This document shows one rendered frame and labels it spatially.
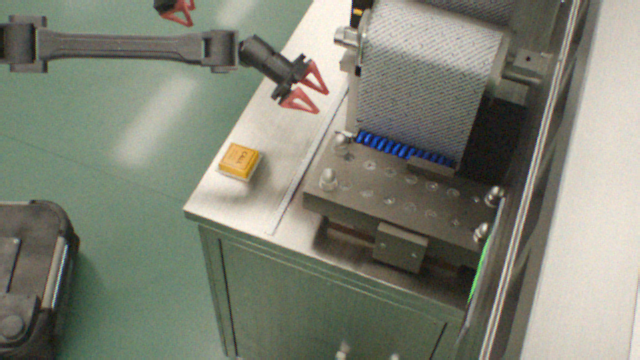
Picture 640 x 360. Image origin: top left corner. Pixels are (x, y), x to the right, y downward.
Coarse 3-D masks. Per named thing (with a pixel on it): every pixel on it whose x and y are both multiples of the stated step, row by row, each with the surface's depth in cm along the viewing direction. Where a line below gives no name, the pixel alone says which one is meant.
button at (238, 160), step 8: (232, 144) 157; (240, 144) 157; (232, 152) 155; (240, 152) 155; (248, 152) 155; (256, 152) 155; (224, 160) 154; (232, 160) 154; (240, 160) 154; (248, 160) 154; (256, 160) 156; (224, 168) 154; (232, 168) 153; (240, 168) 153; (248, 168) 153; (240, 176) 154
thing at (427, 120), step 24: (360, 96) 139; (384, 96) 137; (408, 96) 134; (432, 96) 132; (360, 120) 145; (384, 120) 142; (408, 120) 139; (432, 120) 137; (456, 120) 134; (408, 144) 145; (432, 144) 142; (456, 144) 139
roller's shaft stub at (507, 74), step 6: (510, 66) 127; (504, 72) 127; (510, 72) 127; (504, 78) 128; (510, 78) 127; (516, 78) 127; (522, 78) 126; (528, 78) 126; (534, 78) 126; (528, 84) 127; (534, 84) 125; (534, 90) 127
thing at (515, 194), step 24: (576, 0) 112; (552, 24) 148; (552, 48) 124; (552, 72) 106; (552, 96) 98; (528, 120) 124; (528, 144) 106; (528, 168) 92; (504, 192) 122; (504, 216) 105; (504, 240) 92; (504, 264) 82; (480, 288) 103; (480, 312) 91; (480, 336) 81
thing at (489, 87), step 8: (504, 40) 125; (504, 48) 123; (496, 56) 123; (504, 56) 123; (496, 64) 123; (496, 72) 123; (488, 80) 124; (496, 80) 124; (488, 88) 126; (488, 96) 128
